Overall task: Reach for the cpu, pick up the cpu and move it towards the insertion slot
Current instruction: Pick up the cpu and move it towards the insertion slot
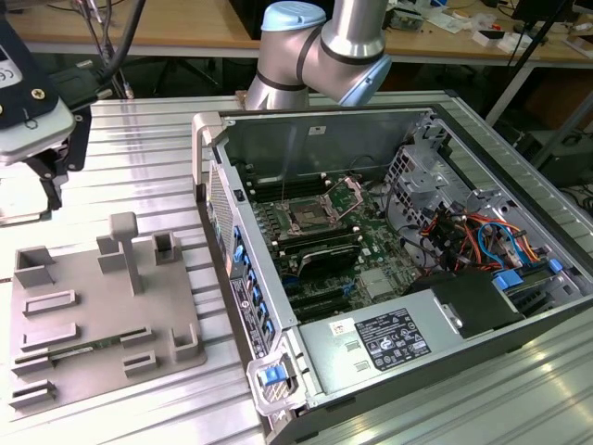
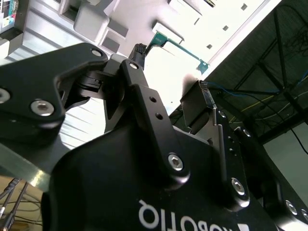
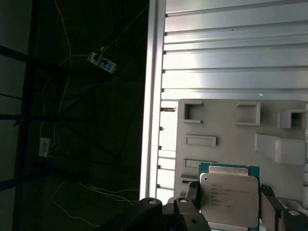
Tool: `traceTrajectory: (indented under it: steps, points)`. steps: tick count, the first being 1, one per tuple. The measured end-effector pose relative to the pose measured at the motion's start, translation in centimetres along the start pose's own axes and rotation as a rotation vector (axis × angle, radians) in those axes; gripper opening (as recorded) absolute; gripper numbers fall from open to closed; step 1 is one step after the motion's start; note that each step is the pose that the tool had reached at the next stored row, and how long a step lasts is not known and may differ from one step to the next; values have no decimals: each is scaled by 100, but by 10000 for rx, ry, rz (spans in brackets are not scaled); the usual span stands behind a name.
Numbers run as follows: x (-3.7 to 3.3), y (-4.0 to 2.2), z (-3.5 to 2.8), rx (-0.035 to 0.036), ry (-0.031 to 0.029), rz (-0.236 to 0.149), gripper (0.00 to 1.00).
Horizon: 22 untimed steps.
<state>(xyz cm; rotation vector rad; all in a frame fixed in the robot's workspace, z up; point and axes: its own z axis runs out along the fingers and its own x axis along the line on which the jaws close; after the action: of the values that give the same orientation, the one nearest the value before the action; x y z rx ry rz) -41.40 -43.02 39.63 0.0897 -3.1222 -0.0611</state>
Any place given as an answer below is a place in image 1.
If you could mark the black graphics card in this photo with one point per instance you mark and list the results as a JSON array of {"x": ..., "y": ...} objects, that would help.
[{"x": 326, "y": 260}]

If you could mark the blue case latch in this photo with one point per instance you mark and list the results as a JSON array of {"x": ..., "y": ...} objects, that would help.
[{"x": 270, "y": 375}]

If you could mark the grey plastic parts rack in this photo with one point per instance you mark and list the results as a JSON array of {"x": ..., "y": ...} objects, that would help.
[{"x": 116, "y": 306}]

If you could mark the small white open box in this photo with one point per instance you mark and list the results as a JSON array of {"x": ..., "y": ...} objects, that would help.
[{"x": 486, "y": 39}]

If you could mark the black box under desk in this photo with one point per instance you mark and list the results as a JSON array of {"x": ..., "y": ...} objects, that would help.
[{"x": 570, "y": 162}]

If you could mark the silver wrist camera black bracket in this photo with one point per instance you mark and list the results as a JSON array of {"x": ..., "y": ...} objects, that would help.
[{"x": 41, "y": 134}]

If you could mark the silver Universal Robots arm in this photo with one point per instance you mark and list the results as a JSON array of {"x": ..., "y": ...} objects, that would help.
[{"x": 343, "y": 41}]

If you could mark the black monitor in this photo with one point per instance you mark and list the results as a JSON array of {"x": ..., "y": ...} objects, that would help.
[{"x": 537, "y": 8}]

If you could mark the open grey PC case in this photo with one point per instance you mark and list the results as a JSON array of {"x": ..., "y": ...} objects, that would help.
[{"x": 324, "y": 134}]

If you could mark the silver chipset heatsink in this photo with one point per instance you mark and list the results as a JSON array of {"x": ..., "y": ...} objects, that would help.
[{"x": 376, "y": 283}]

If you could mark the CPU socket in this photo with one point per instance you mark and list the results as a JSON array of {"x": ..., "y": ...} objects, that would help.
[{"x": 306, "y": 217}]

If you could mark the black RAM slot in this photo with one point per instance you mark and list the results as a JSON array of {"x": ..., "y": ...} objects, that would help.
[
  {"x": 287, "y": 181},
  {"x": 289, "y": 190},
  {"x": 315, "y": 232},
  {"x": 319, "y": 240}
]

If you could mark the thin metal locking lever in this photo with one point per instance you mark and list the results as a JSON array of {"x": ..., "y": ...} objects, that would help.
[{"x": 283, "y": 192}]

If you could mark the green motherboard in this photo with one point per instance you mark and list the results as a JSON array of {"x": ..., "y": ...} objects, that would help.
[{"x": 370, "y": 241}]

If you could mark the green RAM stick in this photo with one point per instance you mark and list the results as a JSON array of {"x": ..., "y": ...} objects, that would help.
[{"x": 92, "y": 345}]

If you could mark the metal drive cage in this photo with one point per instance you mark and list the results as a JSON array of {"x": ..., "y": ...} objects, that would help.
[{"x": 417, "y": 181}]

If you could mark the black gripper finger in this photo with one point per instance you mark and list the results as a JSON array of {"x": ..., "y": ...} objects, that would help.
[{"x": 52, "y": 194}]

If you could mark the silver power supply unit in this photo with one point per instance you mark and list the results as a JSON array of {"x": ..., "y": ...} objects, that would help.
[{"x": 333, "y": 361}]

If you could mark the black plastic fan shroud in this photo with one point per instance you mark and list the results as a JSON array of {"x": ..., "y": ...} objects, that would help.
[{"x": 477, "y": 301}]

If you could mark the black expansion slot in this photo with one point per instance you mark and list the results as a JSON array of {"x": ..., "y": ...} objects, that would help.
[
  {"x": 324, "y": 309},
  {"x": 317, "y": 297}
]

